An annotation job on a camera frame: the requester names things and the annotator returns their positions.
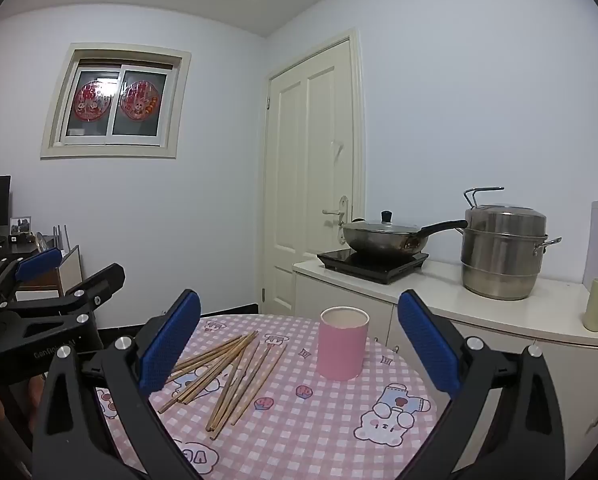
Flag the bunch of wooden chopsticks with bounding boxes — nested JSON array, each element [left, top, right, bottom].
[[158, 330, 288, 440]]

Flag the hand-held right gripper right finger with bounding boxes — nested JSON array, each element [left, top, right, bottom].
[[397, 289, 566, 480]]

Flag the cream panel door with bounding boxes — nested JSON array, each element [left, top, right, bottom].
[[259, 30, 367, 316]]

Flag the steel wok with black handle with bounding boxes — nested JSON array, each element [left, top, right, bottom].
[[342, 219, 468, 256]]

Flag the pink checkered tablecloth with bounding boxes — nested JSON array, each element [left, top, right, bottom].
[[94, 314, 437, 480]]

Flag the glass wok lid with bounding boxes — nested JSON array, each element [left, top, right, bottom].
[[342, 210, 425, 234]]

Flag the bundle of metal utensils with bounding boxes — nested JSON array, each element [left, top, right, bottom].
[[53, 225, 73, 257]]

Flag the white kitchen cabinet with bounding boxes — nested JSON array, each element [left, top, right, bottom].
[[293, 255, 598, 480]]

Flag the pink cup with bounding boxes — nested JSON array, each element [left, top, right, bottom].
[[318, 306, 370, 382]]

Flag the metal door handle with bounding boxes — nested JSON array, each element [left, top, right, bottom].
[[322, 196, 350, 241]]

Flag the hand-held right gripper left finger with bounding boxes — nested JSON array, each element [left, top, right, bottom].
[[31, 289, 215, 480]]

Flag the person's left hand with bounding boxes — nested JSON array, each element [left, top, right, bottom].
[[0, 372, 50, 461]]

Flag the stainless steel steamer pot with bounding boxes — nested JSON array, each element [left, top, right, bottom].
[[454, 186, 562, 302]]

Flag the red round window decoration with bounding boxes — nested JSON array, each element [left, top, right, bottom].
[[74, 82, 112, 121], [120, 81, 157, 120]]

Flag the white framed window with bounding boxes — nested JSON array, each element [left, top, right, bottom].
[[40, 42, 192, 161]]

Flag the wooden utensil box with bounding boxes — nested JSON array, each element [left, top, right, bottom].
[[16, 245, 84, 303]]

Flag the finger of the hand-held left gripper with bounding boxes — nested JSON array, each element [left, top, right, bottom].
[[9, 262, 126, 339], [0, 248, 64, 308]]

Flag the black induction cooker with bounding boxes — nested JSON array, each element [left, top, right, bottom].
[[317, 249, 430, 285]]

